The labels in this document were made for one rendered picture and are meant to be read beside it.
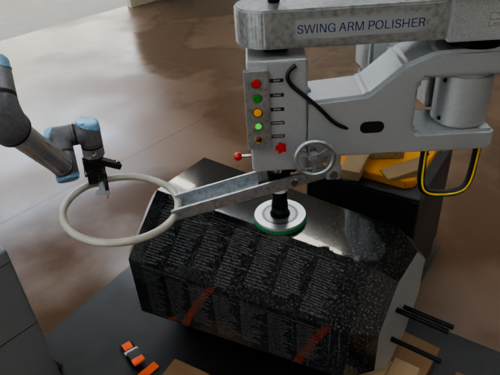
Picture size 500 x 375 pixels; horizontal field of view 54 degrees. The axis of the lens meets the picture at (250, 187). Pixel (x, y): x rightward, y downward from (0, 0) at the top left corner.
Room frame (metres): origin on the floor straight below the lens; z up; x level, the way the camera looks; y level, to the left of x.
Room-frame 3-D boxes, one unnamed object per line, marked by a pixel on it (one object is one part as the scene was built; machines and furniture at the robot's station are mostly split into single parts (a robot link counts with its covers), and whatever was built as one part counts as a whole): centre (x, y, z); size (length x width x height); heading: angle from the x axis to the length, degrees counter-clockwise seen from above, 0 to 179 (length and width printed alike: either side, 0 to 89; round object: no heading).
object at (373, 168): (2.25, -0.72, 0.76); 0.49 x 0.49 x 0.05; 54
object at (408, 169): (2.01, -0.76, 0.80); 0.20 x 0.10 x 0.05; 98
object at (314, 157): (1.50, -0.23, 1.22); 0.15 x 0.10 x 0.15; 88
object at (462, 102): (1.61, -0.78, 1.37); 0.19 x 0.19 x 0.20
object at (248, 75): (1.51, -0.04, 1.40); 0.08 x 0.03 x 0.28; 88
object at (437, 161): (2.25, -0.72, 0.37); 0.66 x 0.66 x 0.74; 54
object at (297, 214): (1.63, -0.12, 0.87); 0.21 x 0.21 x 0.01
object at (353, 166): (2.08, -0.53, 0.81); 0.20 x 0.10 x 0.05; 152
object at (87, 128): (1.83, 0.65, 1.20); 0.10 x 0.09 x 0.12; 111
